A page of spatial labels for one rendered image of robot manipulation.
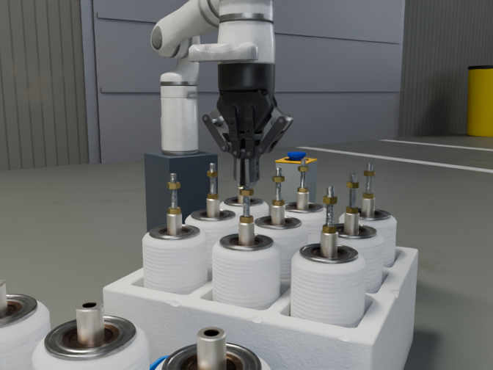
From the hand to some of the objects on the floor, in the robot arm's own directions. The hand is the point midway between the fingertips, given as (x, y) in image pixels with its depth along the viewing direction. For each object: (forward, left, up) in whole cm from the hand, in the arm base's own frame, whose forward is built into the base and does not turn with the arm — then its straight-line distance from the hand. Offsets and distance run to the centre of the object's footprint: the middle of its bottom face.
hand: (246, 171), depth 70 cm
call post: (-26, +33, -35) cm, 54 cm away
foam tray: (-6, +10, -35) cm, 37 cm away
